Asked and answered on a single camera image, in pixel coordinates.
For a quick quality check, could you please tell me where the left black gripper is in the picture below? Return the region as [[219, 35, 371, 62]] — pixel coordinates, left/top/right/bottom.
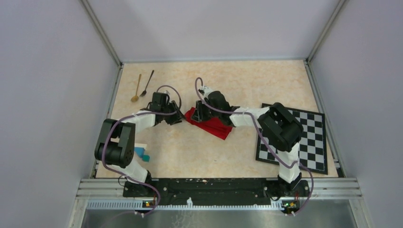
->
[[161, 100, 187, 125]]

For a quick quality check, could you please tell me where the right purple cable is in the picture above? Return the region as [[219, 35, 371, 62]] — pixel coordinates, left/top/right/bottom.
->
[[194, 77, 315, 216]]

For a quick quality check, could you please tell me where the teal cube block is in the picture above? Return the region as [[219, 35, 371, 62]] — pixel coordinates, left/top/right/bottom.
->
[[142, 155, 150, 162]]

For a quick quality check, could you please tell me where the red cloth napkin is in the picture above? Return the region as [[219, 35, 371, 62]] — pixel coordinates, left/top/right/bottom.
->
[[184, 107, 233, 140]]

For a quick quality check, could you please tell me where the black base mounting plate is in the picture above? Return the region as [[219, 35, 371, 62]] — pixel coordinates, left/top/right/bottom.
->
[[123, 178, 310, 207]]

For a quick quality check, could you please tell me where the black fork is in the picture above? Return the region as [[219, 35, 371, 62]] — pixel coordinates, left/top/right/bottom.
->
[[139, 70, 154, 97]]

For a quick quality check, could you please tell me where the black white checkerboard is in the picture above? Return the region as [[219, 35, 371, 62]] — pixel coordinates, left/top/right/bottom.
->
[[255, 108, 328, 175]]

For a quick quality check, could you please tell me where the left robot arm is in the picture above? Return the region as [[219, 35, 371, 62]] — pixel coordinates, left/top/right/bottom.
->
[[94, 92, 184, 196]]

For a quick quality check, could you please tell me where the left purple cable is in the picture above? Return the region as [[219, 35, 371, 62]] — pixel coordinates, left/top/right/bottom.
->
[[101, 85, 182, 218]]

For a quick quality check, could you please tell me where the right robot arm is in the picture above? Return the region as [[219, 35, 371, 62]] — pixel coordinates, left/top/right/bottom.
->
[[193, 86, 303, 196]]

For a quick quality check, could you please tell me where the purple cable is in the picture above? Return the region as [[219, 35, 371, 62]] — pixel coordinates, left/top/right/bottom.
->
[[194, 77, 315, 216], [101, 85, 182, 218]]

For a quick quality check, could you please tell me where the gold spoon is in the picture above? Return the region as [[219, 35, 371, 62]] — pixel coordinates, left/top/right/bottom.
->
[[130, 74, 142, 103]]

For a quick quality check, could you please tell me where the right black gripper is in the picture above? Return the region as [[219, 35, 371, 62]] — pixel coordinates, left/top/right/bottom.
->
[[191, 98, 221, 122]]

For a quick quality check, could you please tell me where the aluminium front rail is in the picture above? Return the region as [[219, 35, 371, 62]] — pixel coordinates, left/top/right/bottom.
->
[[76, 178, 362, 211]]

